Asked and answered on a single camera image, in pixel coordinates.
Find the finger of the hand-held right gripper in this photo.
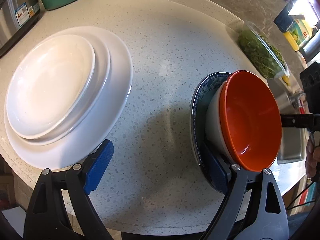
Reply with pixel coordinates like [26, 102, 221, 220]
[279, 114, 313, 129]

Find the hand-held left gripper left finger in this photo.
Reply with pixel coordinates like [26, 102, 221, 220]
[24, 139, 114, 240]

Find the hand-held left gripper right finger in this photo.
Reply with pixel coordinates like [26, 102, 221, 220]
[200, 140, 289, 240]

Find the orange bowl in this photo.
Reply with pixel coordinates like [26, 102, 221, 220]
[219, 70, 282, 172]

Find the white bowl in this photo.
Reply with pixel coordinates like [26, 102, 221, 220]
[205, 80, 234, 163]

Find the blue patterned green bowl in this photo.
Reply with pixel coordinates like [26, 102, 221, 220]
[189, 71, 234, 193]

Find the large white plate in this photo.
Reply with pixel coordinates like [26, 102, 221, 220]
[4, 26, 133, 169]

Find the small white plate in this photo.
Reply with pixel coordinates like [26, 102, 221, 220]
[6, 34, 96, 139]

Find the deep white plate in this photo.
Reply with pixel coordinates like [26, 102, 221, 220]
[6, 32, 111, 146]

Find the person's right hand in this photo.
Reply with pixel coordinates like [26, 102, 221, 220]
[304, 135, 320, 180]

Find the steel faucet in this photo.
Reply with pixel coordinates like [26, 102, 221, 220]
[287, 91, 307, 108]

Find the stainless steel sink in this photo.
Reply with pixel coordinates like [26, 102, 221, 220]
[269, 80, 309, 165]

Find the yellow dish soap bottle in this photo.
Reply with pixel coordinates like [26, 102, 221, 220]
[282, 19, 313, 52]

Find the pile of leafy greens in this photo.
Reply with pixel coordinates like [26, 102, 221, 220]
[239, 30, 285, 78]

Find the blue utensil holder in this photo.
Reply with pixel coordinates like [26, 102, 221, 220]
[273, 1, 295, 33]

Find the clear glass bowl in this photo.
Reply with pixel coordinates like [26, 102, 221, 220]
[237, 22, 290, 79]

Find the silver appliance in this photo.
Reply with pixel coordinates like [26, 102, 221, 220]
[0, 0, 42, 59]

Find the black cable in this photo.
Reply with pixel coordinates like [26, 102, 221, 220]
[285, 180, 318, 210]

